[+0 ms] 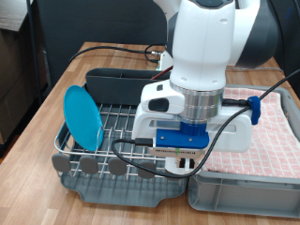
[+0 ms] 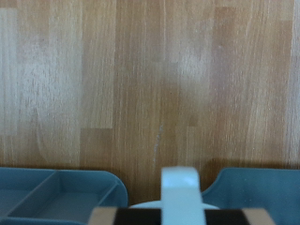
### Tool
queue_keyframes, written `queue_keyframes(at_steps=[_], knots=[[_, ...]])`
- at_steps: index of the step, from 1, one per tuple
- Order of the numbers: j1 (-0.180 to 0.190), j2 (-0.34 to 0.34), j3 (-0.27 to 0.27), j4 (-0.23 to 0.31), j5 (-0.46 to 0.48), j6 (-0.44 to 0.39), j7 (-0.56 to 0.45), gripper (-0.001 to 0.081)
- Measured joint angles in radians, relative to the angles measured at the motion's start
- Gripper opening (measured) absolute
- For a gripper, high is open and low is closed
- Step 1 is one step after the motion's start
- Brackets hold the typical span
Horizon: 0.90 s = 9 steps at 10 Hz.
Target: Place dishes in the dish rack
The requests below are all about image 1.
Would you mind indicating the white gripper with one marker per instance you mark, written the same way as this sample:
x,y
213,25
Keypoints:
x,y
237,134

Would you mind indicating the brown wooden spoon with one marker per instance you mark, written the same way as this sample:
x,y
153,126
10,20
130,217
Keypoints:
x,y
162,72

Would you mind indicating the blue plastic plate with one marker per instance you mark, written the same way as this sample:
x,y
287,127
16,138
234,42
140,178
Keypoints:
x,y
82,118

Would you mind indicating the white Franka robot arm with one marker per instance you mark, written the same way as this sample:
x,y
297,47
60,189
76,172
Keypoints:
x,y
203,47

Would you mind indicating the pink checkered dish cloth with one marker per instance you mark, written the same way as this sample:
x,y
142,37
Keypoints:
x,y
268,150

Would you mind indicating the grey plastic crate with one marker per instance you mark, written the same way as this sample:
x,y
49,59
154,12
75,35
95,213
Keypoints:
x,y
243,197

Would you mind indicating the grey plastic drain tray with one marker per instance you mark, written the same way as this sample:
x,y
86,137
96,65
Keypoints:
x,y
125,192

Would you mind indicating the dark grey utensil holder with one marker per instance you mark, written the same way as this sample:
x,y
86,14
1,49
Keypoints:
x,y
118,87

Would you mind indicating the brown cardboard boxes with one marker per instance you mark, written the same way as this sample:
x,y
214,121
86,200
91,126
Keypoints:
x,y
15,78

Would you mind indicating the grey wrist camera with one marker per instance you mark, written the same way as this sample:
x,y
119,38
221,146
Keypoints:
x,y
175,152

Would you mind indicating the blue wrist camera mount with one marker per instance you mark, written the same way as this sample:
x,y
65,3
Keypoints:
x,y
181,139

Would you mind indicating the black metal post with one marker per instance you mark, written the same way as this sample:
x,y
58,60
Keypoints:
x,y
32,47

